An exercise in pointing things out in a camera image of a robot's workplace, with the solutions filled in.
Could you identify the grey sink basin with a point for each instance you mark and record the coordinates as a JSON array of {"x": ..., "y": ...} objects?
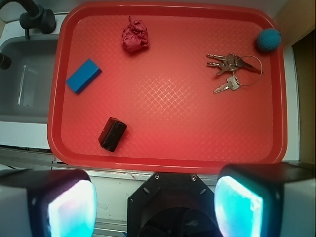
[{"x": 25, "y": 87}]

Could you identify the single silver key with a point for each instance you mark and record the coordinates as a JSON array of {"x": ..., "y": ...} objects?
[{"x": 232, "y": 83}]

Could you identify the black box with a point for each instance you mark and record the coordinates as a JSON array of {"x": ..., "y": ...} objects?
[{"x": 111, "y": 134}]

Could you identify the red plastic tray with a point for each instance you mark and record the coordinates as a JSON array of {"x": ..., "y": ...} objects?
[{"x": 164, "y": 93}]

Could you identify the blue rectangular block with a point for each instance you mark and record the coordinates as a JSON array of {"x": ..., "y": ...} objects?
[{"x": 83, "y": 76}]

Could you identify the crumpled red paper ball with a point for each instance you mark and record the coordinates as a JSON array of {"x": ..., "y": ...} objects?
[{"x": 135, "y": 35}]

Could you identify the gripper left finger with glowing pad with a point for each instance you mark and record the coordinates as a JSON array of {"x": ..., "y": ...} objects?
[{"x": 47, "y": 203}]

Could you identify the silver key bunch on ring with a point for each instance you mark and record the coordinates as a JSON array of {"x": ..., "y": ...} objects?
[{"x": 232, "y": 62}]

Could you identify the teal dimpled ball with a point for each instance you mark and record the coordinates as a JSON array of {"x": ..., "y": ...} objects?
[{"x": 268, "y": 40}]

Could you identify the black faucet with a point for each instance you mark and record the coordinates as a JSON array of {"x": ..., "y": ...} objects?
[{"x": 35, "y": 17}]

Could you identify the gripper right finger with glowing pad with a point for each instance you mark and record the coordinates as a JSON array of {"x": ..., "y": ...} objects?
[{"x": 266, "y": 200}]

